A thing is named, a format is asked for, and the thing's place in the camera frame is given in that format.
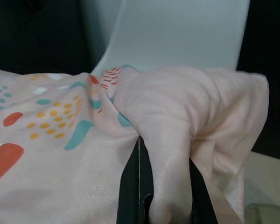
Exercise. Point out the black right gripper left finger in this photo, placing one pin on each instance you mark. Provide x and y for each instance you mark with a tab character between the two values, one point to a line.
133	186

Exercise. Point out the pink patterned pillow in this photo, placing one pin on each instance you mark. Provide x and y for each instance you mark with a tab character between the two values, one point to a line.
72	144

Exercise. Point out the white plastic chair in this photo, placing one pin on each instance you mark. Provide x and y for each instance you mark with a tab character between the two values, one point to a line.
172	32

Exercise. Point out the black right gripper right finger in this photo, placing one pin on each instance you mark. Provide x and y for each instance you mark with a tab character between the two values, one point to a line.
201	193

